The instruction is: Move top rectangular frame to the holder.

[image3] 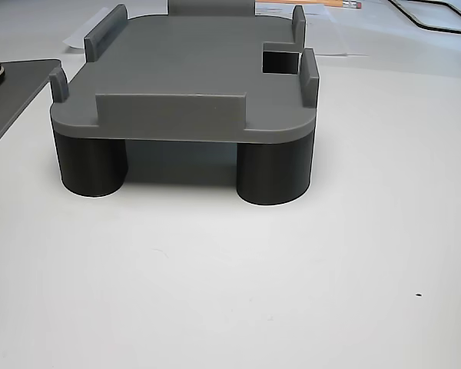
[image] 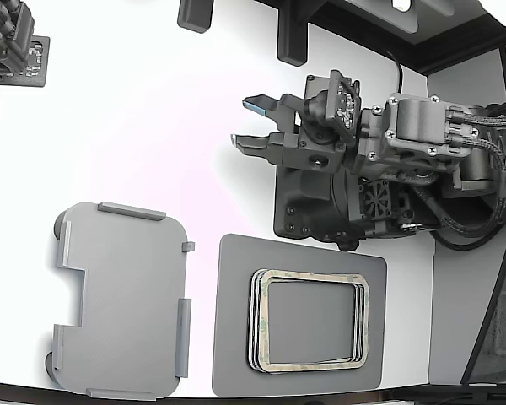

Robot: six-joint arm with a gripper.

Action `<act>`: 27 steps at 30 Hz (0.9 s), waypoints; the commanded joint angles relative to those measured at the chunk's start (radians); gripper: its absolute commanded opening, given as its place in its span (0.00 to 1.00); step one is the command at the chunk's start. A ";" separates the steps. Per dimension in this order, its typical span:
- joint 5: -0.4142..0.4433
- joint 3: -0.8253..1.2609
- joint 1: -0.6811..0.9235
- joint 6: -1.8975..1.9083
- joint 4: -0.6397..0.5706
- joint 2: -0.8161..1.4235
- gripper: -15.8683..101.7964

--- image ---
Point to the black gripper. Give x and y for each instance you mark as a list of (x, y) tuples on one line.
[(316, 158)]

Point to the tan adhesive rectangular frame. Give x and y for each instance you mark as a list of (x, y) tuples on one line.
[(316, 279), (252, 320), (249, 320), (255, 320)]

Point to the black six-joint robot arm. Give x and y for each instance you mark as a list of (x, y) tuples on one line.
[(413, 122)]

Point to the dark grey tray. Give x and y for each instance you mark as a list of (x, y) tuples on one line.
[(236, 261)]

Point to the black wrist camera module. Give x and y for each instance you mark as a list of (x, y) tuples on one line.
[(341, 101)]

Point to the black bracket post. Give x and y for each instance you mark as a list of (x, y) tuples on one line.
[(292, 34)]

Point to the dark gray bracket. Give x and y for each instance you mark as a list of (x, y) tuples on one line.
[(194, 14)]

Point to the black enclosure frame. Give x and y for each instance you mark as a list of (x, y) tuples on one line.
[(447, 46)]

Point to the gray rectangular frame holder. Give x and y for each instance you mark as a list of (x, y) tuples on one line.
[(126, 295)]

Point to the black camera with circuit board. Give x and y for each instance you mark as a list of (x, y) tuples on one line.
[(12, 38)]

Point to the black enclosure post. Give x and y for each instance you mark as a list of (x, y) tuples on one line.
[(489, 312)]

